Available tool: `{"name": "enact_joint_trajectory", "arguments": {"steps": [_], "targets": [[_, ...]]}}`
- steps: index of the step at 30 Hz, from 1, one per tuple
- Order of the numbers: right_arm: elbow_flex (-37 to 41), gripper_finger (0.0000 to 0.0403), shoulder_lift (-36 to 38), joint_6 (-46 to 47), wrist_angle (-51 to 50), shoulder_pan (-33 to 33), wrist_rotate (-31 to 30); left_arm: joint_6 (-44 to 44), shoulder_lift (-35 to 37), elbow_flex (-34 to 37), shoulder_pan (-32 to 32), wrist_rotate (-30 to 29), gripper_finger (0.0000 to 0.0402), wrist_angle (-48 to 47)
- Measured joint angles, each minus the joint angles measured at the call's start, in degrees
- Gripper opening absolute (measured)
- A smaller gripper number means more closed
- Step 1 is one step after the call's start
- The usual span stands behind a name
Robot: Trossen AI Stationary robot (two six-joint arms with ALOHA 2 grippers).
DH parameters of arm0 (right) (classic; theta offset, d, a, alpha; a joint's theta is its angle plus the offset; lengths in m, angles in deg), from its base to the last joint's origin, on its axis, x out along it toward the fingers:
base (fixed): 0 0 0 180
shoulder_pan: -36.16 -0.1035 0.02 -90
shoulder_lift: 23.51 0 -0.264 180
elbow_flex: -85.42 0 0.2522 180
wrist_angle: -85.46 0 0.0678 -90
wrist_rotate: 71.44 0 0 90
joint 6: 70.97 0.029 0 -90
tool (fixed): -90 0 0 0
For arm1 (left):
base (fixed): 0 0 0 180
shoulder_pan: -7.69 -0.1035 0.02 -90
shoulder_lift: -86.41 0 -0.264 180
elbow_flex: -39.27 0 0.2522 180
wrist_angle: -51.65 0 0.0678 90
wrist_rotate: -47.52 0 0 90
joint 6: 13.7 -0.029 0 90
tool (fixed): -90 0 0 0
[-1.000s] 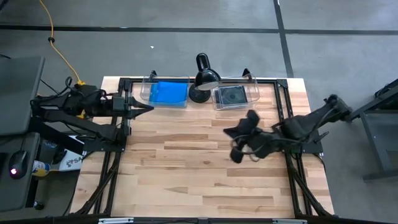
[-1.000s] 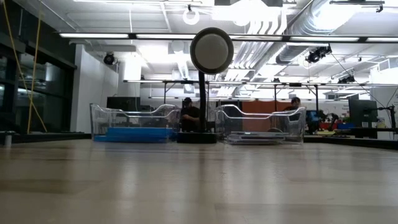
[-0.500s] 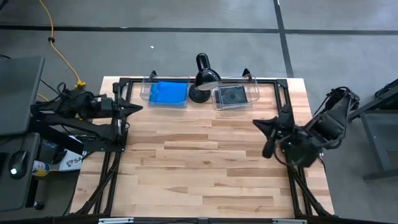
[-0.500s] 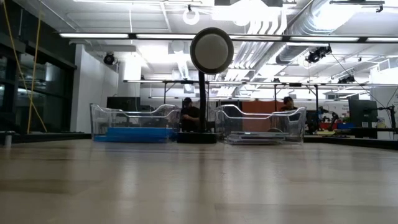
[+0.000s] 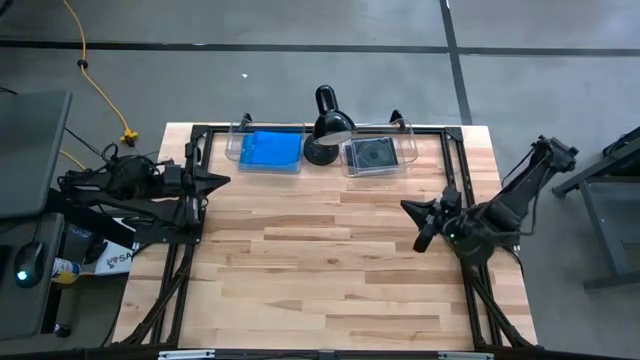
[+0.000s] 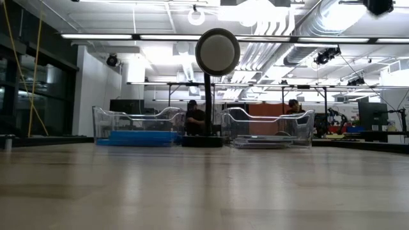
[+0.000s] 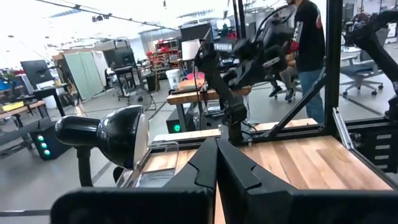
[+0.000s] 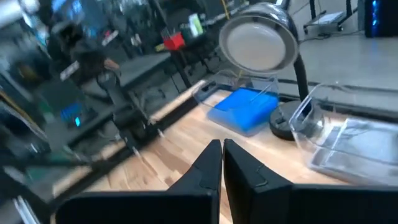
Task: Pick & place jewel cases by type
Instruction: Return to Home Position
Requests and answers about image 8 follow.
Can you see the black computer tower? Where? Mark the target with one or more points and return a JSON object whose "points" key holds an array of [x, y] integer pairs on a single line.
{"points": [[381, 17]]}

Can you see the clear black jewel case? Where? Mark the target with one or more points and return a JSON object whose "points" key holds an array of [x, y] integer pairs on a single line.
{"points": [[342, 169], [348, 179], [367, 140]]}

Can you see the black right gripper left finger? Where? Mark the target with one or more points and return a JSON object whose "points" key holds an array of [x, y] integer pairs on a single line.
{"points": [[171, 208]]}

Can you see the red storage bin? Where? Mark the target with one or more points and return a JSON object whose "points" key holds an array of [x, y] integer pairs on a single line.
{"points": [[174, 42]]}

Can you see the clear plastic bin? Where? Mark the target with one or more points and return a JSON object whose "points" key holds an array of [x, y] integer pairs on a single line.
{"points": [[342, 99], [267, 81]]}

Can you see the black aluminium frame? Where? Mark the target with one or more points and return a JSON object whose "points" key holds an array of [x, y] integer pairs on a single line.
{"points": [[177, 113]]}

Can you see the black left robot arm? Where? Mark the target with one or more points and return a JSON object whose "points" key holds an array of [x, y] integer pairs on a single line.
{"points": [[115, 90]]}

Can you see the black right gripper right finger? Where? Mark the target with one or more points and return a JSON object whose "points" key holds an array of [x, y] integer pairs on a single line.
{"points": [[280, 205]]}

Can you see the silver metal bracket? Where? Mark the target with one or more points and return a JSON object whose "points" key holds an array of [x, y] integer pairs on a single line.
{"points": [[26, 211]]}

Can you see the black desk lamp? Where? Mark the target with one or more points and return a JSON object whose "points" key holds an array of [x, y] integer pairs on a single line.
{"points": [[258, 43]]}

